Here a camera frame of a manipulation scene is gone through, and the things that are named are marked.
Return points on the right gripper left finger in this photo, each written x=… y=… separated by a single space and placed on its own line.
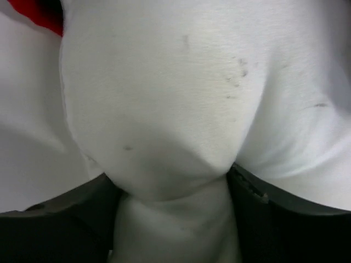
x=76 y=226

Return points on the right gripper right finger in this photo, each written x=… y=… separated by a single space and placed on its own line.
x=277 y=226

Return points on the white pillow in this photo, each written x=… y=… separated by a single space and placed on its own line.
x=165 y=96

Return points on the red patterned pillowcase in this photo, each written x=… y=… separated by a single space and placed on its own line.
x=44 y=13

